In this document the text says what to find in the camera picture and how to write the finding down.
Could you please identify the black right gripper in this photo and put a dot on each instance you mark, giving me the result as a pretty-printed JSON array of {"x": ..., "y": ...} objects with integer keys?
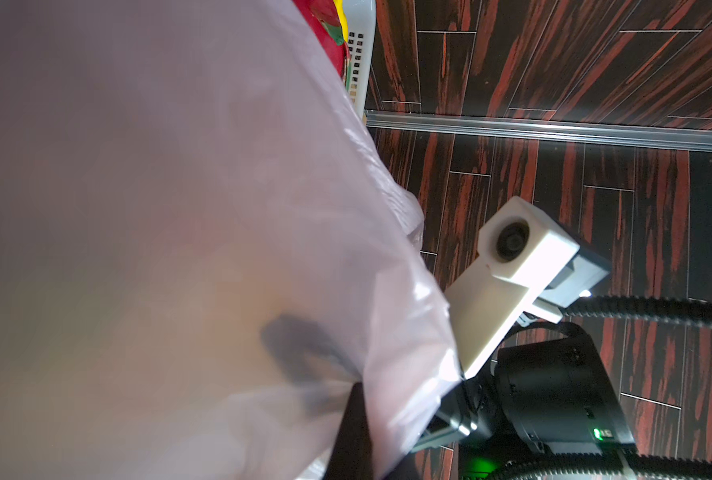
[{"x": 535, "y": 400}]

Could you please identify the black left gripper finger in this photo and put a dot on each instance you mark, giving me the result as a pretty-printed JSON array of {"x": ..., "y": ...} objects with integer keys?
[{"x": 351, "y": 457}]

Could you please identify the pink plastic bag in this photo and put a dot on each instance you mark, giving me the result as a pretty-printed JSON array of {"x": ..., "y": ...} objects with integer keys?
[{"x": 201, "y": 251}]

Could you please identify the red green fake dragon fruit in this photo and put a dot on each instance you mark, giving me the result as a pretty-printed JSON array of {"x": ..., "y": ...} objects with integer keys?
[{"x": 327, "y": 19}]

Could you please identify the white perforated plastic basket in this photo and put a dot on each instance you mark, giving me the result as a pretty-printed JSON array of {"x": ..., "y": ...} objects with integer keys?
[{"x": 361, "y": 17}]

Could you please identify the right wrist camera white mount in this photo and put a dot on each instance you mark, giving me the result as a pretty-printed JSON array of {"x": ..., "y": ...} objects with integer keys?
[{"x": 527, "y": 263}]

